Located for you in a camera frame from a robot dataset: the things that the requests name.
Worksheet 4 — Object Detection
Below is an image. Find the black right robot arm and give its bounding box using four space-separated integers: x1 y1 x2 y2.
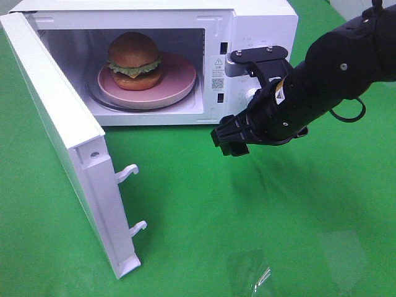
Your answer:
211 1 395 157

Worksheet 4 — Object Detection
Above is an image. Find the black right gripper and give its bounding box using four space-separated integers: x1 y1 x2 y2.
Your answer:
210 77 308 157

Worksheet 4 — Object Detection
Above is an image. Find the burger with lettuce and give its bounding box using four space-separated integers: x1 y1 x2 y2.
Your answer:
107 32 161 91

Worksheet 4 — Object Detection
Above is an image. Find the pink round plate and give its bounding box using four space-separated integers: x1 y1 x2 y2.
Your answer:
97 53 197 111

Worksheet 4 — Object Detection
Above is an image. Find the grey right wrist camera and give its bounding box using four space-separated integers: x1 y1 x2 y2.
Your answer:
225 46 293 88

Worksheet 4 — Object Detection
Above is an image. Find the white microwave knob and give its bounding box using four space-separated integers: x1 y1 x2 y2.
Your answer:
246 88 259 103

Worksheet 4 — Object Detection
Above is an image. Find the white microwave door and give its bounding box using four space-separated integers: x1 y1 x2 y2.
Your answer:
1 12 147 279

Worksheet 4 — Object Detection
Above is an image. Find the white microwave oven body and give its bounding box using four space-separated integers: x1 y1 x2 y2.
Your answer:
6 1 298 126

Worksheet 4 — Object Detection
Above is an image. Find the clear plastic tape piece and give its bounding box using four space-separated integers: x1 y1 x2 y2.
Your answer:
251 267 272 296

